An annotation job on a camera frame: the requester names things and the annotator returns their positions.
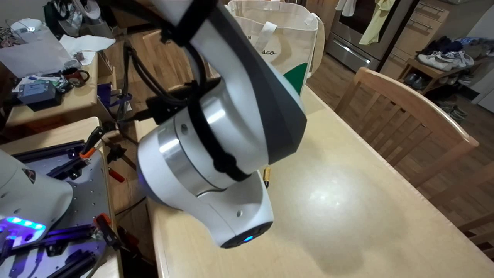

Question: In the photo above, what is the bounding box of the white robot base blue light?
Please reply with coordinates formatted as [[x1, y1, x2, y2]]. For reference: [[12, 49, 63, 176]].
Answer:
[[0, 151, 74, 251]]

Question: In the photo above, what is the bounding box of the stainless steel oven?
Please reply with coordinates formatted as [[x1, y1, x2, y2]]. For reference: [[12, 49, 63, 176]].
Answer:
[[326, 0, 421, 72]]

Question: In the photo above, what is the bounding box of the blue fabric bag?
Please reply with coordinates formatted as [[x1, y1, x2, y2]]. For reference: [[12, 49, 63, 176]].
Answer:
[[96, 81, 134, 123]]

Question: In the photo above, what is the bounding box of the white hanging towel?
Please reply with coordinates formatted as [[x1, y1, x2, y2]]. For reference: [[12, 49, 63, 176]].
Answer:
[[337, 0, 358, 18]]

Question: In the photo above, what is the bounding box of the small wooden side table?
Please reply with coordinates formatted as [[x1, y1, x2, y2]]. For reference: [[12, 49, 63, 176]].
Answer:
[[0, 51, 102, 129]]

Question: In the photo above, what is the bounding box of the yellow-green hanging towel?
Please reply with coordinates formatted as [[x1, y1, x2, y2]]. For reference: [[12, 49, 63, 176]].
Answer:
[[358, 0, 398, 46]]

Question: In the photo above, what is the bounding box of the low wooden shoe rack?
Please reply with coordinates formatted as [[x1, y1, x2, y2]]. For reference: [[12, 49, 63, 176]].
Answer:
[[398, 55, 494, 98]]

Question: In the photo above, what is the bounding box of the white paper sheet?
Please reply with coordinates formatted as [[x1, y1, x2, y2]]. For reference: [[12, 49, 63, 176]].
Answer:
[[59, 32, 117, 66]]

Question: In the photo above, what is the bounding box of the blue-grey electronic box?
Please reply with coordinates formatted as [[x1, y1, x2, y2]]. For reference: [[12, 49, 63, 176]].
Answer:
[[12, 74, 66, 111]]

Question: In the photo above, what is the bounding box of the black and white sneaker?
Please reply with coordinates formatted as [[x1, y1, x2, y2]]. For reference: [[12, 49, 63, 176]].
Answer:
[[43, 0, 102, 35]]

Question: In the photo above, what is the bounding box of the grey flat laptop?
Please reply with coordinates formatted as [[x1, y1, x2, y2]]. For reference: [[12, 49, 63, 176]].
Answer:
[[0, 32, 74, 78]]

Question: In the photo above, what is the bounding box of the small white rounded device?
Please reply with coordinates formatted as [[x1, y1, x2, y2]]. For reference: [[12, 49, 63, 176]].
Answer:
[[9, 17, 43, 37]]

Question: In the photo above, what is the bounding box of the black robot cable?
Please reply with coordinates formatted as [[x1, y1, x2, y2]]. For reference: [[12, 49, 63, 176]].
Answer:
[[120, 40, 207, 129]]

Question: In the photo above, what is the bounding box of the black clamp red handle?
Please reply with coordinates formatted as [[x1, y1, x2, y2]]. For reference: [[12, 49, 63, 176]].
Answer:
[[105, 143, 140, 183]]

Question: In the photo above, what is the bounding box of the orange-handled black clamp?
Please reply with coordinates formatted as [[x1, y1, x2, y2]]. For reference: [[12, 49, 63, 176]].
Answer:
[[76, 125, 106, 162]]

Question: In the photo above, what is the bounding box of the black clamp orange handle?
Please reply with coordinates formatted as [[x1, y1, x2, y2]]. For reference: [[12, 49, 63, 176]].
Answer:
[[91, 213, 144, 256]]

